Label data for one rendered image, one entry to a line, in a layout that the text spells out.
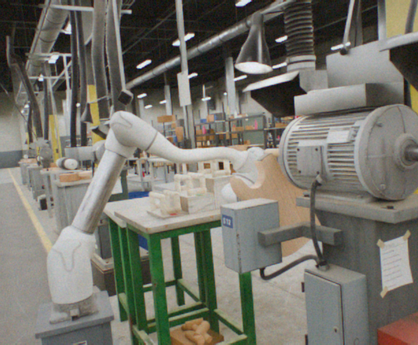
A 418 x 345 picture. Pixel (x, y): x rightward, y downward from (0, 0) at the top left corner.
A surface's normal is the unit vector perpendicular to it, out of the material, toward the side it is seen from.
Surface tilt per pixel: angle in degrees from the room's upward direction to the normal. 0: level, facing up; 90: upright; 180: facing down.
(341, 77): 90
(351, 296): 90
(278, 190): 91
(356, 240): 90
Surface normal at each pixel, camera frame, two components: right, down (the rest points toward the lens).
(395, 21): -0.88, 0.13
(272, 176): 0.48, 0.07
